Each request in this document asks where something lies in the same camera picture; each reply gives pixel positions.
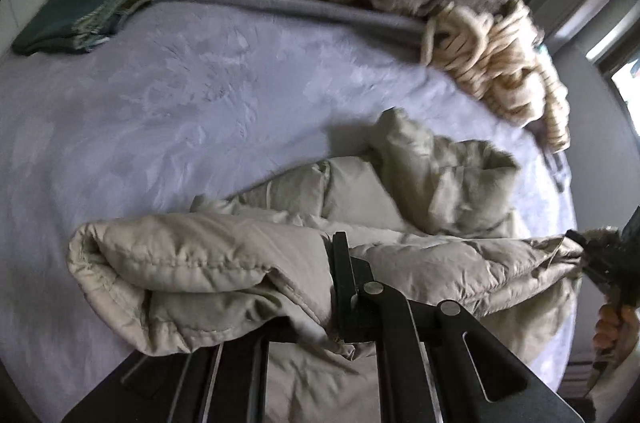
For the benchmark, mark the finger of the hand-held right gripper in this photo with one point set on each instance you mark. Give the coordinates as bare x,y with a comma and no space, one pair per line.
596,275
579,238

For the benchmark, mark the grey garment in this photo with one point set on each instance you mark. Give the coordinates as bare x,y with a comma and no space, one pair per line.
555,168

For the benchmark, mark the window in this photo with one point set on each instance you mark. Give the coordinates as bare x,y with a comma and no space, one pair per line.
625,78

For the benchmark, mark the person's right hand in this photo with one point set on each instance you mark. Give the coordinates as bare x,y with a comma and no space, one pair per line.
610,325

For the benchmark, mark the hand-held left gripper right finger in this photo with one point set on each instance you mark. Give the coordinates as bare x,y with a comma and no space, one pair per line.
350,303

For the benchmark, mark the folded dark green jeans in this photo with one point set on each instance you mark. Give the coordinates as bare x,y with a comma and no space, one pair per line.
55,23

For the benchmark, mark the cream striped robe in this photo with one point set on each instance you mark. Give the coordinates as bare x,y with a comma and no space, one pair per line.
500,68

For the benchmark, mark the bed with lilac bedspread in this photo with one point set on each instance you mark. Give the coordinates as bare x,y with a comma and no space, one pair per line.
150,128

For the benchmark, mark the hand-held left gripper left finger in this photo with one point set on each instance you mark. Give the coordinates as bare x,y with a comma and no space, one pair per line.
240,378

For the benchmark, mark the beige puffer jacket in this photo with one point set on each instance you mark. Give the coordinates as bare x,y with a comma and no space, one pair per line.
200,253

